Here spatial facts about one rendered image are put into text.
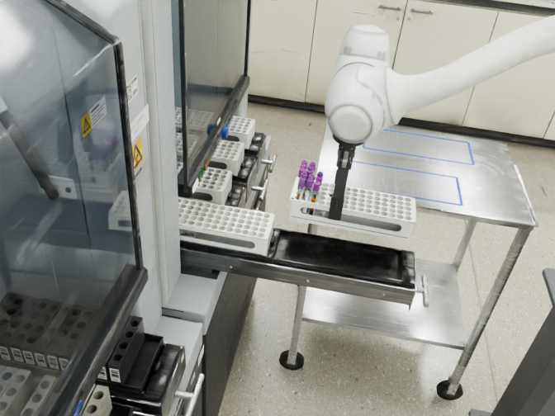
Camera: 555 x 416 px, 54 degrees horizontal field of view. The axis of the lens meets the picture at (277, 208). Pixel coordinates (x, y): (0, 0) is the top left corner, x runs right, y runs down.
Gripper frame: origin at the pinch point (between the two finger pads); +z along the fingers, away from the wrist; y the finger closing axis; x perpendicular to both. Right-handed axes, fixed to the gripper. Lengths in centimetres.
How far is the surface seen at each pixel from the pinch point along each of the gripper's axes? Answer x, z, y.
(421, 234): -45, 92, 112
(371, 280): -10.9, 10.9, -14.4
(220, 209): 27.7, 5.8, -5.1
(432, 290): -40, 63, 42
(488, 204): -41.4, 9.4, 23.1
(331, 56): 18, 50, 219
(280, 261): 10.5, 10.0, -14.7
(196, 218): 32.1, 5.4, -10.6
